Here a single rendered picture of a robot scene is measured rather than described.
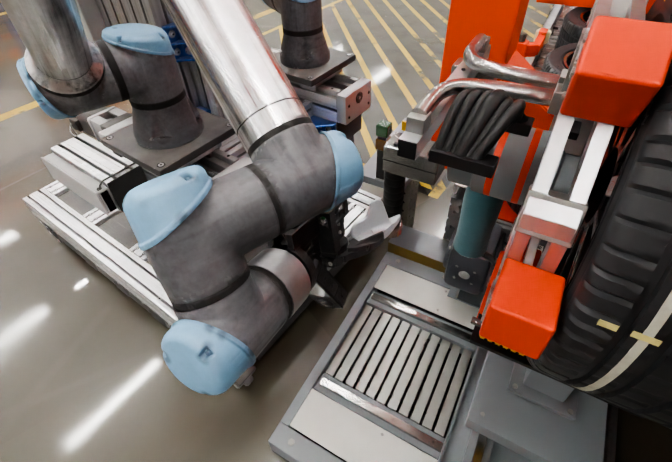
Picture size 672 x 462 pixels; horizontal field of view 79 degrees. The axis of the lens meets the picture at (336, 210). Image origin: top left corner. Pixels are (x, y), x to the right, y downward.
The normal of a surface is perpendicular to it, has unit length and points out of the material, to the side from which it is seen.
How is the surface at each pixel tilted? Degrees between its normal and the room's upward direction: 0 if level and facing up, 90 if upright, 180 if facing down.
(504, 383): 0
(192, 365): 75
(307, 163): 36
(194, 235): 61
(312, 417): 0
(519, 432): 0
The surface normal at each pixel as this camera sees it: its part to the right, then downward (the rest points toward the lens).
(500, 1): -0.50, 0.60
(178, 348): -0.43, 0.42
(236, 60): -0.04, -0.04
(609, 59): -0.31, -0.26
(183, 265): 0.14, 0.26
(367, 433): -0.04, -0.74
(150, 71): 0.60, 0.52
